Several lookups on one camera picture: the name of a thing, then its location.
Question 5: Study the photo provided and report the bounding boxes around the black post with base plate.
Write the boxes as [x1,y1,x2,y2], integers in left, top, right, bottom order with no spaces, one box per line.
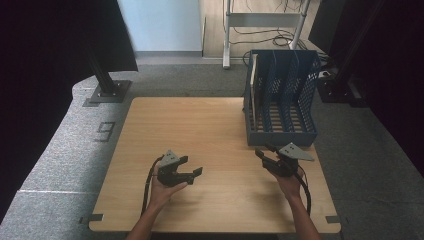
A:
[85,49,133,104]

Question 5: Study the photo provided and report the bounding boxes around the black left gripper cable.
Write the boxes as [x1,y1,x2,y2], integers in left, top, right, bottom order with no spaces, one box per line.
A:
[140,155,166,216]

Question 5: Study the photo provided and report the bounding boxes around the black floor cables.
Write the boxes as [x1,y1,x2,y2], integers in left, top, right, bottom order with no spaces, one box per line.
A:
[229,0,311,49]

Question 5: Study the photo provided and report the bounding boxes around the person's left hand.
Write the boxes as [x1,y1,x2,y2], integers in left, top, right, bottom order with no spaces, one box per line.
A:
[148,164,189,212]

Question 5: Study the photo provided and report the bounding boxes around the purple magazine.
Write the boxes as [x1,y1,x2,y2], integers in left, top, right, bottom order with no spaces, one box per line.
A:
[249,53,260,132]

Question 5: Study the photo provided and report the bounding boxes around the blue plastic file rack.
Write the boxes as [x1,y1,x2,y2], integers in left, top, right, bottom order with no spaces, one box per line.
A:
[243,49,322,148]

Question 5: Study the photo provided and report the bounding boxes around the person's right hand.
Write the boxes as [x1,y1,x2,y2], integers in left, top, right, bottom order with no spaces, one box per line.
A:
[269,165,305,202]

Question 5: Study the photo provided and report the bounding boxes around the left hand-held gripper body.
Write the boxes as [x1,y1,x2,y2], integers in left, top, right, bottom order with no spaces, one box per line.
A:
[156,149,188,188]

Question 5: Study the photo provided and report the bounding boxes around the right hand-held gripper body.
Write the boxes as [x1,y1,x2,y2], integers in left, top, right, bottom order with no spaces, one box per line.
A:
[266,142,315,178]

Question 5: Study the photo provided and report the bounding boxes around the dark curtain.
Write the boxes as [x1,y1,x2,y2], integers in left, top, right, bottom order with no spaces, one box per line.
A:
[308,0,424,176]
[0,0,139,224]

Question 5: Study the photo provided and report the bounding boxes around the black post with dark base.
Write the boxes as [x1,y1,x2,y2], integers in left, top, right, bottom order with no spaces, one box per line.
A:
[315,0,369,108]

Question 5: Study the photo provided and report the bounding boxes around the white metal stand frame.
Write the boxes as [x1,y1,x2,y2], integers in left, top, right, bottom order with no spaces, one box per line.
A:
[222,0,313,70]

